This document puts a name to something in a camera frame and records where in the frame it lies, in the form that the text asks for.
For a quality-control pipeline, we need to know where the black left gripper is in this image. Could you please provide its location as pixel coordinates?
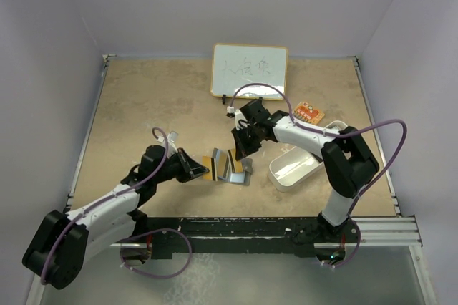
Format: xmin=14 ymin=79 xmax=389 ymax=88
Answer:
xmin=153 ymin=147 xmax=208 ymax=184

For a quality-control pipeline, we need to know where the grey card holder wallet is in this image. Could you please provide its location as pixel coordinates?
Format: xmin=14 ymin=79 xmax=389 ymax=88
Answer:
xmin=209 ymin=148 xmax=253 ymax=186

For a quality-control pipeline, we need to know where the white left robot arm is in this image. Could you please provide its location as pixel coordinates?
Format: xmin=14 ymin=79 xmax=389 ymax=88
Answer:
xmin=21 ymin=145 xmax=209 ymax=289

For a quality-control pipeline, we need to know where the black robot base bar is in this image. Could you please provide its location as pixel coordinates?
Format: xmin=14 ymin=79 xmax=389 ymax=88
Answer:
xmin=119 ymin=210 xmax=361 ymax=260

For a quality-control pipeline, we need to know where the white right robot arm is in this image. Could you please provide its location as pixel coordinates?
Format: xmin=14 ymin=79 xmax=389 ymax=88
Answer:
xmin=227 ymin=99 xmax=379 ymax=241

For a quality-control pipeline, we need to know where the white box with cards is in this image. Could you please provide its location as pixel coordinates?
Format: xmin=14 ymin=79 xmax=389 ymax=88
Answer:
xmin=320 ymin=120 xmax=348 ymax=139

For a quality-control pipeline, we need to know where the small whiteboard with writing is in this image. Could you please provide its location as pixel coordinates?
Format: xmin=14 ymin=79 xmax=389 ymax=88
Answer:
xmin=210 ymin=43 xmax=288 ymax=100

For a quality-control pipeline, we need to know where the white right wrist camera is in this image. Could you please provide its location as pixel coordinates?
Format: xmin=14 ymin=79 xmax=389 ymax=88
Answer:
xmin=227 ymin=106 xmax=247 ymax=130

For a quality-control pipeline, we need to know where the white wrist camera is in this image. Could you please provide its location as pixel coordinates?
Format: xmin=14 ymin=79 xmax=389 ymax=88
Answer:
xmin=227 ymin=106 xmax=247 ymax=130
xmin=157 ymin=131 xmax=178 ymax=154

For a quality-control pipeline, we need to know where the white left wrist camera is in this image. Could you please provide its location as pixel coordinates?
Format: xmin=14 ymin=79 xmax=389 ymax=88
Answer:
xmin=157 ymin=131 xmax=178 ymax=154

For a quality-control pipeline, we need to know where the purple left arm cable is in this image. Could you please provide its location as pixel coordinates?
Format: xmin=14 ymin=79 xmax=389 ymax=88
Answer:
xmin=39 ymin=127 xmax=169 ymax=286

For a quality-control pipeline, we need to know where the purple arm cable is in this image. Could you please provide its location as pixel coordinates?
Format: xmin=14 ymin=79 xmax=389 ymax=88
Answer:
xmin=39 ymin=127 xmax=169 ymax=286
xmin=228 ymin=83 xmax=408 ymax=209

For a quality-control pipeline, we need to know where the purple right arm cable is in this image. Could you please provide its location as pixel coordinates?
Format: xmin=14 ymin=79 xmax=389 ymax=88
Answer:
xmin=228 ymin=83 xmax=408 ymax=209

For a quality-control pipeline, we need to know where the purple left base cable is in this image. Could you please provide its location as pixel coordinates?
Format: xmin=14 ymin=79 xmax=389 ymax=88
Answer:
xmin=120 ymin=228 xmax=192 ymax=279

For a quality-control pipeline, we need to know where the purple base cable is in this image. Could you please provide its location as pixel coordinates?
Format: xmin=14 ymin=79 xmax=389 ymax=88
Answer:
xmin=321 ymin=218 xmax=362 ymax=270
xmin=120 ymin=228 xmax=192 ymax=279

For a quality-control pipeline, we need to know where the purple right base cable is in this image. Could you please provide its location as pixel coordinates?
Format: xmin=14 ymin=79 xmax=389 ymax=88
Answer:
xmin=321 ymin=218 xmax=362 ymax=270

